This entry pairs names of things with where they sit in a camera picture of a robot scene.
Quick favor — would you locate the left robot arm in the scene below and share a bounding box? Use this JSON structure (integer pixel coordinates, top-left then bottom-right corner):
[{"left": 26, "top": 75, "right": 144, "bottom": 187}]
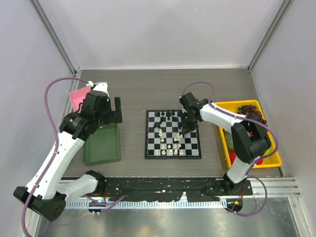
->
[{"left": 13, "top": 81, "right": 122, "bottom": 222}]

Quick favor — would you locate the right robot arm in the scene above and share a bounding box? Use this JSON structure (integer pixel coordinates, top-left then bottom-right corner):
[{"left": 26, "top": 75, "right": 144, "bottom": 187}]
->
[{"left": 179, "top": 92, "right": 271, "bottom": 195}]

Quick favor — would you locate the pink plastic box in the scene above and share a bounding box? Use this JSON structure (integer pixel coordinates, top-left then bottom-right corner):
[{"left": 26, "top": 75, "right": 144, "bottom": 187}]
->
[{"left": 69, "top": 86, "right": 91, "bottom": 112}]

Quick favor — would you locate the black white chessboard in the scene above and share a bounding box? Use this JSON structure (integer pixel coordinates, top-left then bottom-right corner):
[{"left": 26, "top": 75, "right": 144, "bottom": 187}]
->
[{"left": 145, "top": 110, "right": 201, "bottom": 159}]

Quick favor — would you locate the green plastic tray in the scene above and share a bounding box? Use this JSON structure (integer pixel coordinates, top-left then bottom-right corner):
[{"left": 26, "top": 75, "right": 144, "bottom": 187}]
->
[{"left": 81, "top": 124, "right": 121, "bottom": 166}]

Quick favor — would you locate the green cantaloupe melon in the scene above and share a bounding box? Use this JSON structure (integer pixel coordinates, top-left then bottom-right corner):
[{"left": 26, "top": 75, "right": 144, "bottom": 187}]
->
[{"left": 224, "top": 132, "right": 234, "bottom": 151}]

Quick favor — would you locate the red apple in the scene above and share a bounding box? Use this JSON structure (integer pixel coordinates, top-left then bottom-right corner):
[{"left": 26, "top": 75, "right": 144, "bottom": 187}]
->
[{"left": 229, "top": 152, "right": 263, "bottom": 165}]

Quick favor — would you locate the purple grape bunch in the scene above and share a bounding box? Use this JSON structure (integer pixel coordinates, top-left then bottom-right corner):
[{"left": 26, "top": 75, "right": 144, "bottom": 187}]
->
[{"left": 238, "top": 105, "right": 267, "bottom": 125}]

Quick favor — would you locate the yellow plastic bin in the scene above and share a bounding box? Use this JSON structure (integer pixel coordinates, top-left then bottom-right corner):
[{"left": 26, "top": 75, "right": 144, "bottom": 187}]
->
[{"left": 215, "top": 100, "right": 282, "bottom": 169}]

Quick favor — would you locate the green pear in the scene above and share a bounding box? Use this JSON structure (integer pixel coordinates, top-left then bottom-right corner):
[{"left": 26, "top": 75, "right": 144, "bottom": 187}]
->
[{"left": 263, "top": 147, "right": 274, "bottom": 157}]

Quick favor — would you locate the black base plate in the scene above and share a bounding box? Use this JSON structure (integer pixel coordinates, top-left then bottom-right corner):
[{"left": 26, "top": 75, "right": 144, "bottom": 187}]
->
[{"left": 88, "top": 177, "right": 253, "bottom": 202}]

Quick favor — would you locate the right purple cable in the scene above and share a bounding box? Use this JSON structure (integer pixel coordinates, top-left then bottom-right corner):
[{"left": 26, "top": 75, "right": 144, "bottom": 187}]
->
[{"left": 181, "top": 82, "right": 278, "bottom": 217}]

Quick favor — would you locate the aluminium frame rail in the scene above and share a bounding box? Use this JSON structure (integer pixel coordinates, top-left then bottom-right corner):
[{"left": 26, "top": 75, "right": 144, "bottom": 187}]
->
[{"left": 30, "top": 0, "right": 81, "bottom": 76}]

